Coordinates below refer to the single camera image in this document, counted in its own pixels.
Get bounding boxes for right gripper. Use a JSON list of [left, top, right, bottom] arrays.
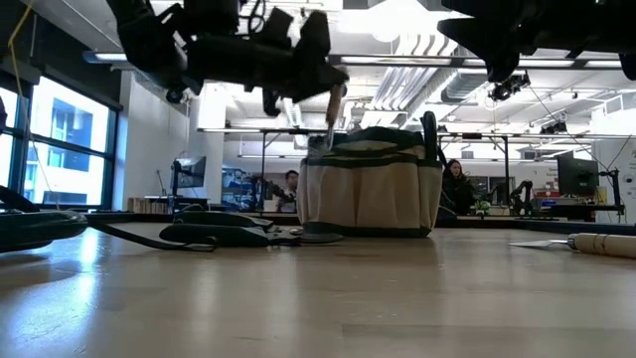
[[436, 0, 636, 85]]

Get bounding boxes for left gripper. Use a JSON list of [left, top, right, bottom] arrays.
[[186, 7, 350, 119]]

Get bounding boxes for wooden handled hand rake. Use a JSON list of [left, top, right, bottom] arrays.
[[306, 83, 348, 159]]

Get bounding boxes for dark handled hand fork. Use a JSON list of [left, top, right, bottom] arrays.
[[420, 110, 439, 165]]

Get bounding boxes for beige green canvas gardening bag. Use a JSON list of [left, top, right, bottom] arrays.
[[296, 124, 444, 239]]

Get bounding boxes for dark teal garden shears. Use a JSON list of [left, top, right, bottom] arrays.
[[158, 210, 345, 249]]

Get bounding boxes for wooden handled narrow trowel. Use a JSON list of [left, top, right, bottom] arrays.
[[509, 232, 636, 261]]

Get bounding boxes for computer monitor on arm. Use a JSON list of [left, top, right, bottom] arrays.
[[170, 155, 208, 200]]

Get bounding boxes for long linear ceiling light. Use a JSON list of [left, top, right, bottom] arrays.
[[82, 50, 636, 71]]

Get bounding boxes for person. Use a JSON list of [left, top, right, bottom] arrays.
[[277, 169, 300, 214], [440, 158, 476, 216]]

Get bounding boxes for black computer monitor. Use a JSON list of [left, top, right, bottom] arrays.
[[556, 154, 600, 198]]

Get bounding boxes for blue shelving unit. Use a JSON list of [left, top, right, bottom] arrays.
[[221, 166, 252, 213]]

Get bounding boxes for black background desk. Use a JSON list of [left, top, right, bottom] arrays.
[[514, 201, 627, 224]]

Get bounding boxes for black monitor stand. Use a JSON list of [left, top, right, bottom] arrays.
[[598, 167, 626, 216]]

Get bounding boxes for low bookshelf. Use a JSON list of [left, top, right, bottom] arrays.
[[126, 196, 173, 215]]

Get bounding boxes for large window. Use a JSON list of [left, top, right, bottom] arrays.
[[0, 74, 120, 210]]

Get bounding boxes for green black pruning shears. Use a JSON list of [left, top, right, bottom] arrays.
[[0, 184, 219, 255]]

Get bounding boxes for black ceiling camera cluster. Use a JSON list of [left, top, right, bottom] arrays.
[[487, 72, 532, 103]]

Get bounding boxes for silver ventilation duct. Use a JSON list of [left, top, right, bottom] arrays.
[[439, 54, 570, 104]]

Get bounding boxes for black background rig frame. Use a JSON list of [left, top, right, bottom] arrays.
[[257, 127, 513, 216]]

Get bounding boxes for yellow hanging cable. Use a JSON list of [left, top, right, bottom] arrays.
[[0, 0, 56, 210]]

